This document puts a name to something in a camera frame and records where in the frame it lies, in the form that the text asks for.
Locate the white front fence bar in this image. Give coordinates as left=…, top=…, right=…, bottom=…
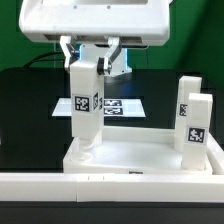
left=0, top=173, right=224, bottom=203

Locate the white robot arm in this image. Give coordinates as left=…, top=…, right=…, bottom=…
left=19, top=0, right=172, bottom=76

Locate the white desk top tray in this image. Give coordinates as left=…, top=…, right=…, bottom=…
left=63, top=126, right=224, bottom=175

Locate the white marker sheet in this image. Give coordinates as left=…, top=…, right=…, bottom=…
left=52, top=98, right=145, bottom=118

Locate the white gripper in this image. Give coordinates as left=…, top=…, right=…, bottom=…
left=19, top=0, right=170, bottom=75

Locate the black cable horizontal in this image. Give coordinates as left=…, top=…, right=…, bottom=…
left=23, top=51, right=65, bottom=68

